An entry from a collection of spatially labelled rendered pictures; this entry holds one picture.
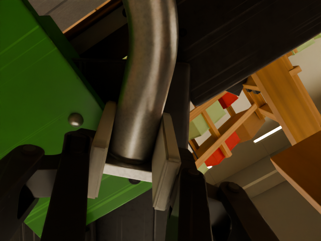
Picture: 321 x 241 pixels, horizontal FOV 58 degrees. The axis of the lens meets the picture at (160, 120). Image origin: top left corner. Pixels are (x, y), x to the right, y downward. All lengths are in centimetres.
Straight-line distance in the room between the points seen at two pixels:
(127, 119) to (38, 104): 7
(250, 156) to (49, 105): 953
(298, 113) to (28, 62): 91
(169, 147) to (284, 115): 88
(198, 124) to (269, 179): 454
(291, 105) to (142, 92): 88
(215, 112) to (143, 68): 360
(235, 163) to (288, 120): 868
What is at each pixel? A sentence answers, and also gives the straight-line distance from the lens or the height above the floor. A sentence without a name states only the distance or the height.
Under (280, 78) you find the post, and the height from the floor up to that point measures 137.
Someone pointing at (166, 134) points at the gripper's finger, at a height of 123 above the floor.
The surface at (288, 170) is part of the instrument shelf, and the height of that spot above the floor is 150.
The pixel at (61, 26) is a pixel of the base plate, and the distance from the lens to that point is 91.
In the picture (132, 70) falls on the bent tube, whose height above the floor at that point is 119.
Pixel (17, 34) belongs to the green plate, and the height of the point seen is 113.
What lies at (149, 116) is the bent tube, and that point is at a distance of 18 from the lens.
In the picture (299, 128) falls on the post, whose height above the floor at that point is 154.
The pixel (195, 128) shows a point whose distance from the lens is 346.
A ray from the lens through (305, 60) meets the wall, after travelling 980.
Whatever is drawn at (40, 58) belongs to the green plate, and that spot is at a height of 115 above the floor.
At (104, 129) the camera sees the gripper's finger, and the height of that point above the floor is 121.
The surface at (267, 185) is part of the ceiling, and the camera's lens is 782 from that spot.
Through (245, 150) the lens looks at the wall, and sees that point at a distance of 962.
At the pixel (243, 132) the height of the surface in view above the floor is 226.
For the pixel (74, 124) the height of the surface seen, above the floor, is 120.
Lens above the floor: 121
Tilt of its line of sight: 4 degrees up
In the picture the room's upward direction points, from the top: 148 degrees clockwise
